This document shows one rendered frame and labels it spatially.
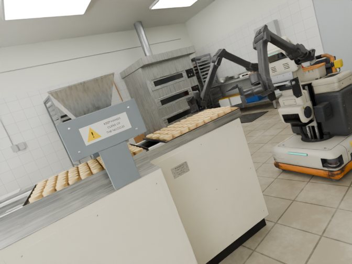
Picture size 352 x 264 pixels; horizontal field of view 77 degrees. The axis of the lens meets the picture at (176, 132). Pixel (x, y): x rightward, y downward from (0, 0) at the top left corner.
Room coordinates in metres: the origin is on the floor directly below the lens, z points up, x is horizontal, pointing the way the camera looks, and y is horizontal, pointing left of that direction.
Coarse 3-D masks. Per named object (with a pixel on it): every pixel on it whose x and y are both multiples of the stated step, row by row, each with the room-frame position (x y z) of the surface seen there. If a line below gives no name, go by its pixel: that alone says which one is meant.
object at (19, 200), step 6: (138, 144) 1.47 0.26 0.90; (144, 144) 1.48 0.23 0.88; (150, 144) 1.50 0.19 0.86; (156, 144) 1.52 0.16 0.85; (18, 198) 1.18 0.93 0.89; (24, 198) 1.19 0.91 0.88; (0, 204) 1.15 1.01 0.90; (6, 204) 1.15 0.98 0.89; (12, 204) 1.16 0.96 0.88; (18, 204) 1.17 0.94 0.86; (0, 210) 1.14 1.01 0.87; (6, 210) 1.15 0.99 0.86
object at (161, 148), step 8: (232, 112) 1.44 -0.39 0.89; (240, 112) 1.47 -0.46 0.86; (216, 120) 1.39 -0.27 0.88; (224, 120) 1.41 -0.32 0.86; (200, 128) 1.33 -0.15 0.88; (208, 128) 1.36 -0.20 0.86; (184, 136) 1.29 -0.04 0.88; (192, 136) 1.31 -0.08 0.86; (160, 144) 1.22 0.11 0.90; (168, 144) 1.24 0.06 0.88; (176, 144) 1.26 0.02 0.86; (152, 152) 1.20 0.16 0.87; (160, 152) 1.21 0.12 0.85; (0, 216) 0.92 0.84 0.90
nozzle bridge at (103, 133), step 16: (96, 112) 0.93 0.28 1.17; (112, 112) 0.95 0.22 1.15; (128, 112) 0.98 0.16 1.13; (64, 128) 0.87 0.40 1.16; (80, 128) 0.89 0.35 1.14; (96, 128) 0.92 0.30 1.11; (112, 128) 0.94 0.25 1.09; (128, 128) 0.97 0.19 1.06; (144, 128) 0.99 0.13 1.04; (64, 144) 0.86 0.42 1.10; (80, 144) 0.88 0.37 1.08; (96, 144) 0.91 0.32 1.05; (112, 144) 0.93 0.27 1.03; (112, 160) 0.92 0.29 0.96; (128, 160) 0.94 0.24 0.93; (112, 176) 0.91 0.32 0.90; (128, 176) 0.93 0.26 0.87
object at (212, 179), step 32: (224, 128) 1.39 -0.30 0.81; (160, 160) 1.20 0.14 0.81; (192, 160) 1.27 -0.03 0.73; (224, 160) 1.36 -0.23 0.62; (192, 192) 1.24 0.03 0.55; (224, 192) 1.33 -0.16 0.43; (256, 192) 1.43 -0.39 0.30; (192, 224) 1.21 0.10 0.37; (224, 224) 1.30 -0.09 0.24; (256, 224) 1.43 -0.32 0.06; (224, 256) 1.30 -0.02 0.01
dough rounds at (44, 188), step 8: (128, 144) 1.47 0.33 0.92; (136, 152) 1.15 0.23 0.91; (96, 160) 1.40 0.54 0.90; (72, 168) 1.32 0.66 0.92; (80, 168) 1.23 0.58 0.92; (88, 168) 1.17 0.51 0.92; (96, 168) 1.08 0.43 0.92; (104, 168) 1.09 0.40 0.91; (56, 176) 1.27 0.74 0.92; (64, 176) 1.17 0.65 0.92; (72, 176) 1.10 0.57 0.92; (80, 176) 1.05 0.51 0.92; (88, 176) 1.04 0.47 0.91; (40, 184) 1.18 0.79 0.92; (48, 184) 1.11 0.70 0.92; (56, 184) 1.05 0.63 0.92; (64, 184) 1.00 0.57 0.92; (32, 192) 1.07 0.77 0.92; (40, 192) 1.02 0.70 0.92; (48, 192) 0.97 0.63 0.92; (32, 200) 0.94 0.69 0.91
